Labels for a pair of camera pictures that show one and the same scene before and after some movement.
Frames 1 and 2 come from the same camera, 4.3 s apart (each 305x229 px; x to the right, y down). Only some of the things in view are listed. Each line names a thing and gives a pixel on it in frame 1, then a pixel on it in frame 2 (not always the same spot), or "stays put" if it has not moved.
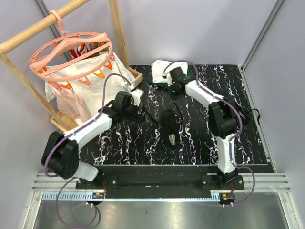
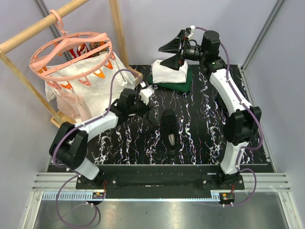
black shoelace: [154, 118] -> [153, 118]
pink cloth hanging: [69, 102] stays put
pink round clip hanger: [75, 56] stays put
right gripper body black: [173, 90] -> [190, 52]
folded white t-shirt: [159, 76] stays put
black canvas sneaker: [171, 130] stays put
